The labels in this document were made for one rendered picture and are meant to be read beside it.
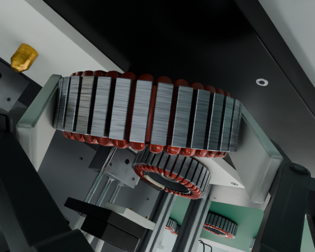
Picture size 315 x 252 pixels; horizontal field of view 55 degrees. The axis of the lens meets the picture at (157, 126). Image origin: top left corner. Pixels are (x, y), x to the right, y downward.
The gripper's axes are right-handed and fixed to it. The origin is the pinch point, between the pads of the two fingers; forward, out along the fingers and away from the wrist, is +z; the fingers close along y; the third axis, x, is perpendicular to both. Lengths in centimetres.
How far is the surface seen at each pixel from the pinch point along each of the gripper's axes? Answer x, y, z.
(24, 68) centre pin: -2.7, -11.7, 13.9
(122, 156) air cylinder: -20.9, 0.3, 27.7
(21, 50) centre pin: -1.1, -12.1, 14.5
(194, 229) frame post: -33.8, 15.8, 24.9
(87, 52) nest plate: 0.7, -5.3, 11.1
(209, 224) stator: -46, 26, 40
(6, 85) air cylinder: -8.9, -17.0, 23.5
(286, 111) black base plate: 0.1, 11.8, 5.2
